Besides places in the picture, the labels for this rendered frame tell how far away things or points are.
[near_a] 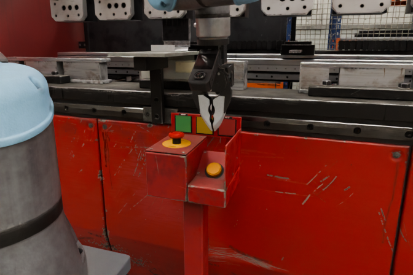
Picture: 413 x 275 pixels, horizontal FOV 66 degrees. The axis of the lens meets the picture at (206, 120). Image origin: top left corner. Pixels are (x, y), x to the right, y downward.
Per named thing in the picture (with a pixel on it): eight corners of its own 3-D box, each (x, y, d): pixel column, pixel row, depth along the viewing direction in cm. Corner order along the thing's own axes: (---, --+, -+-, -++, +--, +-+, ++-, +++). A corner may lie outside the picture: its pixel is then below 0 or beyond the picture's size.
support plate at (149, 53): (107, 56, 90) (107, 53, 90) (152, 53, 115) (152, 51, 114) (165, 57, 85) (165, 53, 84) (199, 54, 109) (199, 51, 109)
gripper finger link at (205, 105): (219, 124, 80) (218, 88, 77) (212, 132, 75) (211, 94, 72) (207, 123, 81) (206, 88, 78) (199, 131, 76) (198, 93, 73)
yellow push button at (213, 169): (206, 178, 80) (204, 174, 78) (209, 166, 82) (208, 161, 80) (220, 180, 78) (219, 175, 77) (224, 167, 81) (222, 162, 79)
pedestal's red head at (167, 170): (146, 196, 78) (143, 125, 74) (173, 172, 93) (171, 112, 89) (225, 209, 72) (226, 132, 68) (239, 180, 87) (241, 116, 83)
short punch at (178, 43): (162, 46, 113) (161, 19, 111) (165, 46, 115) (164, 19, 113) (188, 46, 110) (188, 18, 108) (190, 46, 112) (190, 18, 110)
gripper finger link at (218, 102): (231, 125, 79) (230, 88, 76) (225, 133, 74) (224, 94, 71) (219, 124, 80) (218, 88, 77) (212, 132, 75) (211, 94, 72)
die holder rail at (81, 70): (5, 79, 138) (2, 57, 136) (17, 78, 144) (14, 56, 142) (102, 83, 123) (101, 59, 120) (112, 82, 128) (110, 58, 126)
